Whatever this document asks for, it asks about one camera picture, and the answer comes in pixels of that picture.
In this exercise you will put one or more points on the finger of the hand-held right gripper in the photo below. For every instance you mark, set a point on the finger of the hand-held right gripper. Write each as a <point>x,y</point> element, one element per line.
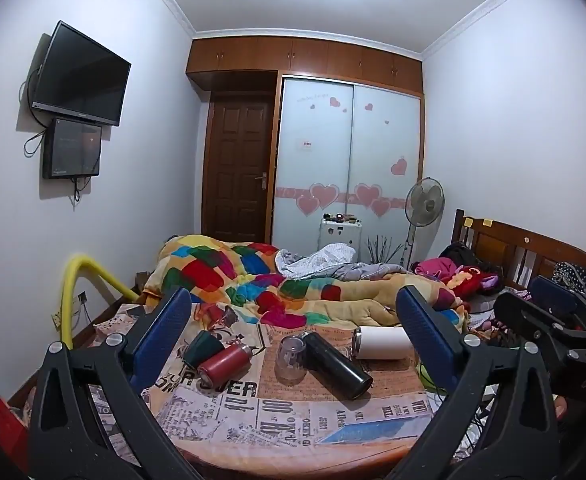
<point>515,312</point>
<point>553,291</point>

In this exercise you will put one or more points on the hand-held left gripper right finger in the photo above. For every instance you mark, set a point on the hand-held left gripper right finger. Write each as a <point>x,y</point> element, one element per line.
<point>423,332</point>

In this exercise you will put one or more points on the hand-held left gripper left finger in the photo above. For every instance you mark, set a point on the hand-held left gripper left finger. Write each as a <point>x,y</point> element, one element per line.
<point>165,332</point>

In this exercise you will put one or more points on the white thermos cup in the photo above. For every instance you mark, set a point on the white thermos cup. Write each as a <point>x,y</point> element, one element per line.
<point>383,342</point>

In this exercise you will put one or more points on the dark green cup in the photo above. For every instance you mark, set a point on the dark green cup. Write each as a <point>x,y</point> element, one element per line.
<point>204,347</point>

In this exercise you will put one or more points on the red thermos cup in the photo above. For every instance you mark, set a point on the red thermos cup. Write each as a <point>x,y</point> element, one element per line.
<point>225,364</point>

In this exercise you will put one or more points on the black thermos cup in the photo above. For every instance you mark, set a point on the black thermos cup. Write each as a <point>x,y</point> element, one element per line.
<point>335,365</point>

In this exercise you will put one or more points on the clear glass cup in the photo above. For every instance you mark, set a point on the clear glass cup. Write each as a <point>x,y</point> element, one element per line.
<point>291,360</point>

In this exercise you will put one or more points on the black white dotted bag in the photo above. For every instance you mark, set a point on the black white dotted bag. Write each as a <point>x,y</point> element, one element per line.
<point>573,275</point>

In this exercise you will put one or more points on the red plush toy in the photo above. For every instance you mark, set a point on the red plush toy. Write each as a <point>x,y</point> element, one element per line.
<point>473,279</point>

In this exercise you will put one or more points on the wooden bed headboard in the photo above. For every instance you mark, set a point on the wooden bed headboard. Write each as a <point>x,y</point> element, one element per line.
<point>510,242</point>

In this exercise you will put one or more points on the pink cloth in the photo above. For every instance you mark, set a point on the pink cloth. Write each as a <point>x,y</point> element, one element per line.
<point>435,266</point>

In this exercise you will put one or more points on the colourful patchwork blanket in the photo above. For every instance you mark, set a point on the colourful patchwork blanket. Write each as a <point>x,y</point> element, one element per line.
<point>213,265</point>

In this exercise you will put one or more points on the dried twig bundle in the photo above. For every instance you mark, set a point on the dried twig bundle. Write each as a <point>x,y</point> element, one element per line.
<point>384,251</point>

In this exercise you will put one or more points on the yellow padded pipe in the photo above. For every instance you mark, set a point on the yellow padded pipe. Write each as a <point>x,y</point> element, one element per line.
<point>70,285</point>

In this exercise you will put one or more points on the small white cabinet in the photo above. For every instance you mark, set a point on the small white cabinet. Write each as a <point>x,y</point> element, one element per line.
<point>340,237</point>

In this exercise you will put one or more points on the grey white bed sheet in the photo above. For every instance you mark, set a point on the grey white bed sheet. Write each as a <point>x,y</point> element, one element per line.
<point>318,260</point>

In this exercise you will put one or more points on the standing electric fan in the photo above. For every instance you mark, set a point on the standing electric fan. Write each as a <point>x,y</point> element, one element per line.
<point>424,200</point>

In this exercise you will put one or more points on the newspaper print tablecloth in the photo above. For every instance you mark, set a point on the newspaper print tablecloth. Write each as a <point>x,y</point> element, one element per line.
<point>273,420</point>

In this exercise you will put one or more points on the brown wooden door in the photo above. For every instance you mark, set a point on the brown wooden door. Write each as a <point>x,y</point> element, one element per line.
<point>238,170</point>

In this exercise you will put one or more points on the red box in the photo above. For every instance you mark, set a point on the red box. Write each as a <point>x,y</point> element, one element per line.
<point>7,425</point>

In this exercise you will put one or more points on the sliding door wardrobe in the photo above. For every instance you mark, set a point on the sliding door wardrobe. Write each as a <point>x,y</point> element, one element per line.
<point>348,160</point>

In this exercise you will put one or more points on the wooden overhead cabinet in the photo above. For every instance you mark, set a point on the wooden overhead cabinet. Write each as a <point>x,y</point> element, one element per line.
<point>293,57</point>

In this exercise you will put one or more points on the wall power socket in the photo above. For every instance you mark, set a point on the wall power socket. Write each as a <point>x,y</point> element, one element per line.
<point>83,298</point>
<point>56,320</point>

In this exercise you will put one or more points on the small wall monitor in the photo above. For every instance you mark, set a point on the small wall monitor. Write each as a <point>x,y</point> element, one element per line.
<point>71,148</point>

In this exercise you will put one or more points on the wall mounted television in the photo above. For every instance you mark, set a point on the wall mounted television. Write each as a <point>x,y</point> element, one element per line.
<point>80,75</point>

